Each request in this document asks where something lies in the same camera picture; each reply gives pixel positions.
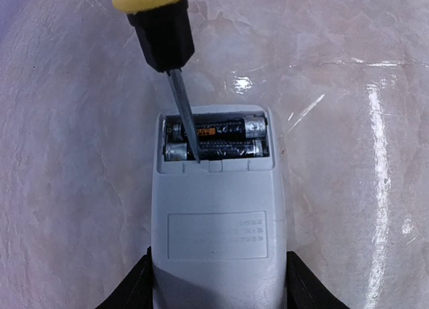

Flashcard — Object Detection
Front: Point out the black AAA battery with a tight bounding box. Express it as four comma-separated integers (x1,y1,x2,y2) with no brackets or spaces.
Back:
166,116,268,142
164,139,269,162

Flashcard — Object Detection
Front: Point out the yellow handled screwdriver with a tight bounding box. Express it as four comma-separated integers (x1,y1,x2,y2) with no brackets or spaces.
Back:
112,0,200,162

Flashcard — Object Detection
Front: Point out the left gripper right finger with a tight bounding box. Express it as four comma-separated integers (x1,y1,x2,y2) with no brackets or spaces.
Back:
286,251,349,309

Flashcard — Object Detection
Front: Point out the white remote control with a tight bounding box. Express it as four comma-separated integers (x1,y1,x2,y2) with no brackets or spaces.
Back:
151,105,287,308

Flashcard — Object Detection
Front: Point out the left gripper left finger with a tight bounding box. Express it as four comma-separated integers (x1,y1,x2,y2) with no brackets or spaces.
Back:
96,247,154,309

